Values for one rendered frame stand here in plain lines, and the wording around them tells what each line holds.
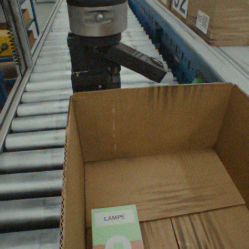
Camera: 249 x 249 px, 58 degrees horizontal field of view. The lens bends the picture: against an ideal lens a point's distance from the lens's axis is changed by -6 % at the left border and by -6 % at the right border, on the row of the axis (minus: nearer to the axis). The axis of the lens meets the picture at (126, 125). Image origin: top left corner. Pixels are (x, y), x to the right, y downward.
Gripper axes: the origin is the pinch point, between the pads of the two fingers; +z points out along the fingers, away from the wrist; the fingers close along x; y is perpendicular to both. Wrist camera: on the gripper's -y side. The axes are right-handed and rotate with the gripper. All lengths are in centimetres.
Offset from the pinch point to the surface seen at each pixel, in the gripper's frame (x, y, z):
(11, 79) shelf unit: -156, 80, 66
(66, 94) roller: -23.8, 12.4, 6.1
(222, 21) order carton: -22.5, -31.7, -14.6
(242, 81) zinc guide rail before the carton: -0.7, -26.8, -8.7
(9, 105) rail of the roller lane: -20.7, 29.3, 6.1
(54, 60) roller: -50, 19, 6
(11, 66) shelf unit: -185, 87, 67
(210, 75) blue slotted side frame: -7.1, -22.9, -6.9
